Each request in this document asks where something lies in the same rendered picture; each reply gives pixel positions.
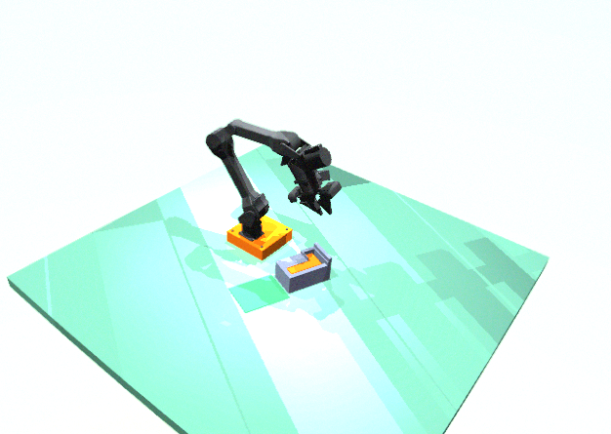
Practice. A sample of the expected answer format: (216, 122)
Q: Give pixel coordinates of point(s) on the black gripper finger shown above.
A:
(326, 205)
(312, 204)

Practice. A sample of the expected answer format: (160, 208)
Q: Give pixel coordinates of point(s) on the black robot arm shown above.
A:
(284, 143)

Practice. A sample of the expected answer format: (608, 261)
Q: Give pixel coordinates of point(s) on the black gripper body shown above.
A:
(309, 185)

